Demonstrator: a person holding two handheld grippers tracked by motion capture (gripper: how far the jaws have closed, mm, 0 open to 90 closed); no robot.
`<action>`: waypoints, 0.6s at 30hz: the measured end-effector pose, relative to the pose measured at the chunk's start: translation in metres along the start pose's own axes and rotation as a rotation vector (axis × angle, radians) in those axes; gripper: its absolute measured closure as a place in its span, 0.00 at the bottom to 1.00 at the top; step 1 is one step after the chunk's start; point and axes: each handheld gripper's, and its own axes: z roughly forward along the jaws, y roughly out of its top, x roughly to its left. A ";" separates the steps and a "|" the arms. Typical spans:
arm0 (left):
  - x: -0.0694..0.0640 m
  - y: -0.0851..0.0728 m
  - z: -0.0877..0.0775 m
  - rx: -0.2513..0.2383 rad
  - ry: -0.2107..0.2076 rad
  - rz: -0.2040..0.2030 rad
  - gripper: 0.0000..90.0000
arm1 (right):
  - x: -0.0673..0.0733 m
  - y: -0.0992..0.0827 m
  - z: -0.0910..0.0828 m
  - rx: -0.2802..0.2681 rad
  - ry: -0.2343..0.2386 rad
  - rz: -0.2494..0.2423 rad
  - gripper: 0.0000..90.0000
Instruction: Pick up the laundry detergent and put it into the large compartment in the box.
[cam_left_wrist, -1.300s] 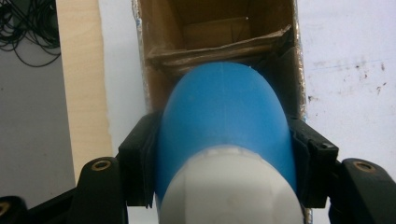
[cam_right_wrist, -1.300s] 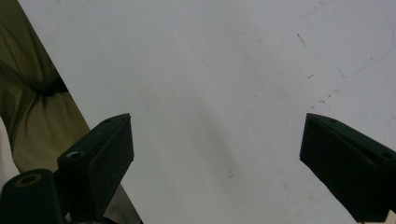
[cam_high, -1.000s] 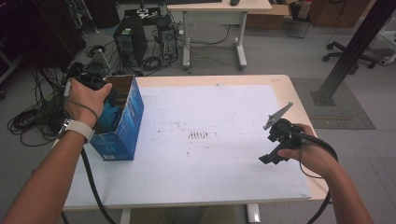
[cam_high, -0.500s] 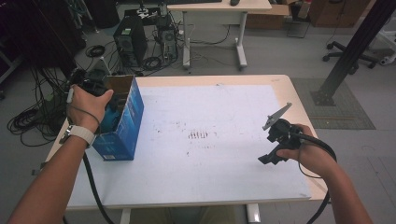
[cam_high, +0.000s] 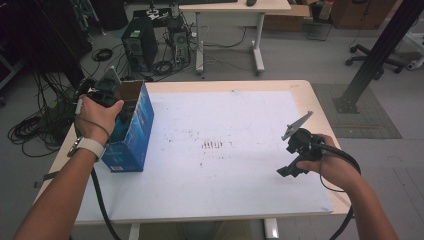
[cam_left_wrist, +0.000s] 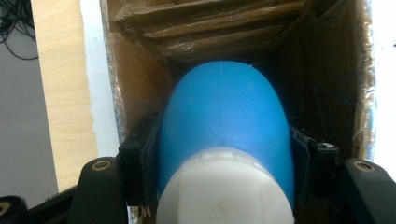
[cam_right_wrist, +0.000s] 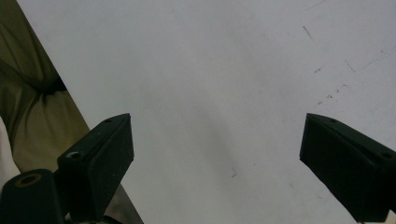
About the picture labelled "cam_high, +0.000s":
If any black keyboard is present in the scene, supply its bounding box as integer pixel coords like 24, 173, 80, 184
178, 0, 239, 5

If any blue cardboard box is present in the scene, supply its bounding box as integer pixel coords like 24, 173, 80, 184
100, 79, 156, 174

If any black metal pillar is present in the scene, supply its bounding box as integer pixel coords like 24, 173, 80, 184
332, 0, 424, 115

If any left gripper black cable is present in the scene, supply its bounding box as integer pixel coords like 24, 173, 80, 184
90, 167, 123, 240

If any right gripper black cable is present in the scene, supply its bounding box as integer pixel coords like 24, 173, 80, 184
316, 142, 362, 240

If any black office chair base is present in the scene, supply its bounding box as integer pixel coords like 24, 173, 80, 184
345, 43, 406, 81

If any brown cardboard box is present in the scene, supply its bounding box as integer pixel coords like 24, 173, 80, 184
262, 4, 313, 33

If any white table leg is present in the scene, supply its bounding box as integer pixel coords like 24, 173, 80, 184
128, 223, 142, 240
263, 217, 280, 240

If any white desk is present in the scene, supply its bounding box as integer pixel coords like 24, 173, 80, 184
178, 0, 292, 75

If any white table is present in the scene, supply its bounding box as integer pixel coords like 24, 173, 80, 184
76, 90, 335, 224

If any black computer tower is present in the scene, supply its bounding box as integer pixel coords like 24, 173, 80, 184
120, 16, 159, 73

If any thin grey cable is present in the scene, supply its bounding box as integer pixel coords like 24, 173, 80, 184
75, 98, 112, 141

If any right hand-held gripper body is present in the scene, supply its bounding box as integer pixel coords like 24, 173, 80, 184
280, 110, 325, 163

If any tangle of black floor cables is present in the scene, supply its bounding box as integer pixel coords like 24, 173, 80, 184
7, 71, 83, 158

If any white strap wristwatch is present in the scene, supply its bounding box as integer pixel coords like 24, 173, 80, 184
66, 135, 106, 162

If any wooden cabinet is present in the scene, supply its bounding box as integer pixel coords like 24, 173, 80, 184
329, 0, 400, 30

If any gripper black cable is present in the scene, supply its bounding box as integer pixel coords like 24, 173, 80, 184
90, 167, 123, 240
316, 142, 362, 240

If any coiled black cable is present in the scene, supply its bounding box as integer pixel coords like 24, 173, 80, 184
91, 47, 114, 63

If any person's right hand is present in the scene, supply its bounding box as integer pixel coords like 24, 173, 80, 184
295, 133, 363, 193

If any person's left hand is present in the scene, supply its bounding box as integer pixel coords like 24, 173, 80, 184
73, 94, 125, 147

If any open computer case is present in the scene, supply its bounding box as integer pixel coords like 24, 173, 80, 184
167, 27, 192, 66

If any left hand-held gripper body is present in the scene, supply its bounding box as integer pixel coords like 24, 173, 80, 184
78, 65, 126, 110

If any grey floor mat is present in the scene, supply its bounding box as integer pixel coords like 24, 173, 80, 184
311, 83, 403, 140

